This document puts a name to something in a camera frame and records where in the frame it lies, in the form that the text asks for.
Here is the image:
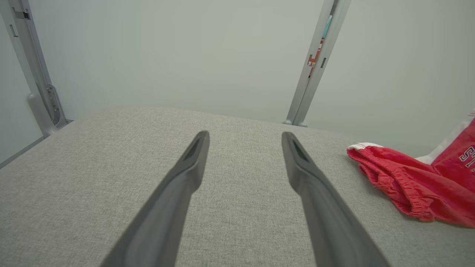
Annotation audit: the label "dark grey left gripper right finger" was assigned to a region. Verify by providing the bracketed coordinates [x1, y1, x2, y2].
[281, 131, 391, 267]

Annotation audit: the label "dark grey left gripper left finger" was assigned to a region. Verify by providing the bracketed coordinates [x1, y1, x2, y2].
[99, 130, 210, 267]

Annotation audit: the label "red t-shirt with white sleeves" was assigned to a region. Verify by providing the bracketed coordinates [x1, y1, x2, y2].
[415, 109, 475, 194]

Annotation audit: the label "red shorts with white hem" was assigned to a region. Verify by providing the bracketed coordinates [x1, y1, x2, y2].
[347, 142, 475, 228]

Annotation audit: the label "small red white label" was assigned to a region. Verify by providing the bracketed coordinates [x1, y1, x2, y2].
[307, 37, 325, 77]

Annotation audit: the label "grey partition post with gap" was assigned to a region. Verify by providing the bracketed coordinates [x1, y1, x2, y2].
[283, 0, 352, 128]

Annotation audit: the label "grey partition base rail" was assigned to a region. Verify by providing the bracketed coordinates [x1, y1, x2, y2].
[0, 135, 46, 169]

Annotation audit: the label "grey partition post with bracket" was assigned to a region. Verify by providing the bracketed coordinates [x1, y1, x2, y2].
[0, 0, 68, 137]

